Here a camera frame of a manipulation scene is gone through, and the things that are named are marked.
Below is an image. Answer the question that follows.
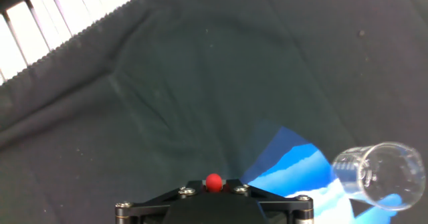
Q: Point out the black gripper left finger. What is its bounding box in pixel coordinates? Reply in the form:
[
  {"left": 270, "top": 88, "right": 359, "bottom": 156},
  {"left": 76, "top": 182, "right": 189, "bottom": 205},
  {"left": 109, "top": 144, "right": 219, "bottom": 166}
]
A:
[{"left": 114, "top": 179, "right": 205, "bottom": 224}]

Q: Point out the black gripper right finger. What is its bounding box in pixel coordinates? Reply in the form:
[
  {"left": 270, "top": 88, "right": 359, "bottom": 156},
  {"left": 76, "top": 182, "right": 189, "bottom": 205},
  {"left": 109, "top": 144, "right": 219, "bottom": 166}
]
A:
[{"left": 223, "top": 179, "right": 315, "bottom": 224}]

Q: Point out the red bulb glass dropper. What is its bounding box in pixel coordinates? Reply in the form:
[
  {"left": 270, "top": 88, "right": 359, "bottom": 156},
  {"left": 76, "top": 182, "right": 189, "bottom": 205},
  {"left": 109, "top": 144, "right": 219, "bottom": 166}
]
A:
[{"left": 205, "top": 173, "right": 224, "bottom": 194}]

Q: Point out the clear glass beaker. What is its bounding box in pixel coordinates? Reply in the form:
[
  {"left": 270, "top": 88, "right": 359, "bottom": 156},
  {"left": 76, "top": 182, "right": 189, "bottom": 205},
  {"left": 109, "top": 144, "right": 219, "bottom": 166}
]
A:
[{"left": 330, "top": 141, "right": 427, "bottom": 212}]

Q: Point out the black cloth with blue print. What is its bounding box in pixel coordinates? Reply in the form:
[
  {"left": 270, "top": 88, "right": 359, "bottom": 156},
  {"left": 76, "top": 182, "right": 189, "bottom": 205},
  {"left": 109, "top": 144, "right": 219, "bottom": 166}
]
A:
[{"left": 0, "top": 0, "right": 428, "bottom": 224}]

